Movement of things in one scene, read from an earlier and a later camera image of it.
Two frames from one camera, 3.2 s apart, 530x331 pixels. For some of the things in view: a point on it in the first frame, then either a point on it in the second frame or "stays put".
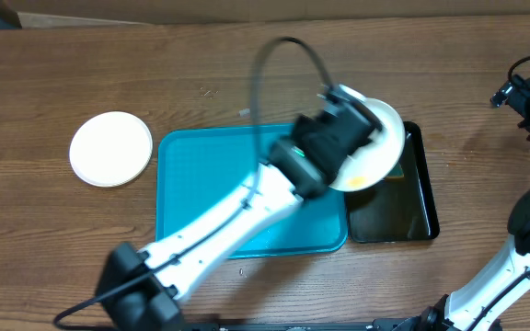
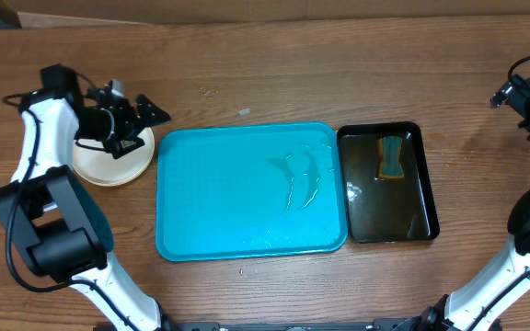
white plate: [378, 158] -> [97, 166]
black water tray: [400, 208] stays put
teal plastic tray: [196, 162] stays put
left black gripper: [303, 130] -> [124, 110]
